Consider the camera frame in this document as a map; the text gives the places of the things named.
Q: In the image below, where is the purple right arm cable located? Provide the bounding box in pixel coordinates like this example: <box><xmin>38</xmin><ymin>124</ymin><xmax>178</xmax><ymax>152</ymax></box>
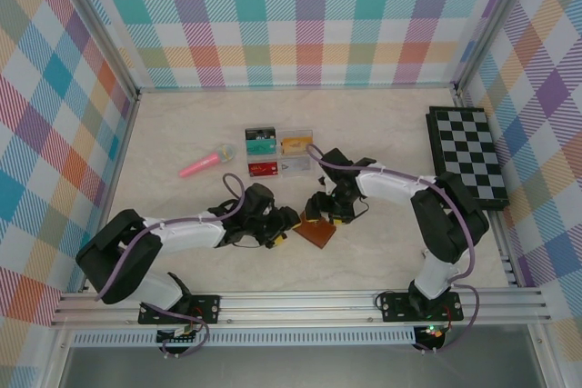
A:
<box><xmin>305</xmin><ymin>143</ymin><xmax>482</xmax><ymax>355</ymax></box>

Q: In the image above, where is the aluminium side rail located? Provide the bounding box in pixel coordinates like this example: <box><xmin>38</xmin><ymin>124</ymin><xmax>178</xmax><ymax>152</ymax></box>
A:
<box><xmin>454</xmin><ymin>90</ymin><xmax>519</xmax><ymax>287</ymax></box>
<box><xmin>80</xmin><ymin>96</ymin><xmax>141</xmax><ymax>293</ymax></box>

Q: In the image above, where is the red card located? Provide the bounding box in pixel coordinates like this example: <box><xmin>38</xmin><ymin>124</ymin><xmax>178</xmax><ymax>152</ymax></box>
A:
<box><xmin>247</xmin><ymin>161</ymin><xmax>279</xmax><ymax>178</ymax></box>

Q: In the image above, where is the slotted grey cable duct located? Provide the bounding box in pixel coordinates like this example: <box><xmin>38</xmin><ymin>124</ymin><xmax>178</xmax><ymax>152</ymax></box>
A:
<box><xmin>72</xmin><ymin>326</ymin><xmax>417</xmax><ymax>347</ymax></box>

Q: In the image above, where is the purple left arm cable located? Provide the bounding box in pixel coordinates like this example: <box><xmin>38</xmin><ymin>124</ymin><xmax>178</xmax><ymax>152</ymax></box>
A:
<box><xmin>94</xmin><ymin>173</ymin><xmax>247</xmax><ymax>358</ymax></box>

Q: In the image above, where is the teal VIP card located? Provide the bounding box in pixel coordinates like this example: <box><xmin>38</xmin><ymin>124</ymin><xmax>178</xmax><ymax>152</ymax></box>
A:
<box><xmin>246</xmin><ymin>139</ymin><xmax>279</xmax><ymax>156</ymax></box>

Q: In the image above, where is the black grey folding chessboard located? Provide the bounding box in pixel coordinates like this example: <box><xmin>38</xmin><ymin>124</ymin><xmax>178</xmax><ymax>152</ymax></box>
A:
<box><xmin>425</xmin><ymin>105</ymin><xmax>510</xmax><ymax>212</ymax></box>

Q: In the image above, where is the aluminium frame post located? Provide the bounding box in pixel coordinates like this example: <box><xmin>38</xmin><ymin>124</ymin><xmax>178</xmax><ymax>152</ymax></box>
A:
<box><xmin>45</xmin><ymin>0</ymin><xmax>141</xmax><ymax>103</ymax></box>
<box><xmin>453</xmin><ymin>0</ymin><xmax>540</xmax><ymax>96</ymax></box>

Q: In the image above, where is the brown leather card holder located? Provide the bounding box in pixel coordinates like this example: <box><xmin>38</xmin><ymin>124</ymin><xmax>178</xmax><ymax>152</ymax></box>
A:
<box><xmin>293</xmin><ymin>213</ymin><xmax>338</xmax><ymax>251</ymax></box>

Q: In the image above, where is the clear plastic card organizer box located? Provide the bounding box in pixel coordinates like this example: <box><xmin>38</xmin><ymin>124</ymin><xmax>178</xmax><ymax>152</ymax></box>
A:
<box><xmin>244</xmin><ymin>126</ymin><xmax>318</xmax><ymax>179</ymax></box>

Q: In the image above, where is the pink toy microphone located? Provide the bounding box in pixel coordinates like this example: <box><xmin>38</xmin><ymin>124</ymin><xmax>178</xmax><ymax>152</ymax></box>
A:
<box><xmin>178</xmin><ymin>144</ymin><xmax>237</xmax><ymax>179</ymax></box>

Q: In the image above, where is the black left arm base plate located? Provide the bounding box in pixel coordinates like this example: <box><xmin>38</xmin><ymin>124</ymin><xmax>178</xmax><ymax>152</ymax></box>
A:
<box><xmin>137</xmin><ymin>294</ymin><xmax>222</xmax><ymax>326</ymax></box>

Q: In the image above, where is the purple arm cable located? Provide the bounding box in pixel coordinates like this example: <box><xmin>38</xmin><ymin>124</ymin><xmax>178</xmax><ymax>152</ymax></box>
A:
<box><xmin>305</xmin><ymin>143</ymin><xmax>482</xmax><ymax>355</ymax></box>
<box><xmin>94</xmin><ymin>173</ymin><xmax>247</xmax><ymax>358</ymax></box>

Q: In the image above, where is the aluminium mounting rail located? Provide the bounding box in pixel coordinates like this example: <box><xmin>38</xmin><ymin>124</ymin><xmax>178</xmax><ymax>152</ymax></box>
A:
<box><xmin>49</xmin><ymin>287</ymin><xmax>551</xmax><ymax>328</ymax></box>

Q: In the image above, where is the gold card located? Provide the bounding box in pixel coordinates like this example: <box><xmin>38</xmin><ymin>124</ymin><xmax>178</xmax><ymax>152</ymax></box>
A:
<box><xmin>280</xmin><ymin>136</ymin><xmax>315</xmax><ymax>156</ymax></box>

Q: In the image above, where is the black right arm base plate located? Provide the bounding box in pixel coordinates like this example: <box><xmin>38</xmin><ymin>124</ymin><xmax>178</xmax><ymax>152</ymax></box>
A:
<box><xmin>376</xmin><ymin>291</ymin><xmax>465</xmax><ymax>323</ymax></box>

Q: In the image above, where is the aluminium frame crossbar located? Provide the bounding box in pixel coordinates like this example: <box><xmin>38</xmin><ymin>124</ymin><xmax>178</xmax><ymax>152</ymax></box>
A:
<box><xmin>135</xmin><ymin>83</ymin><xmax>458</xmax><ymax>95</ymax></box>

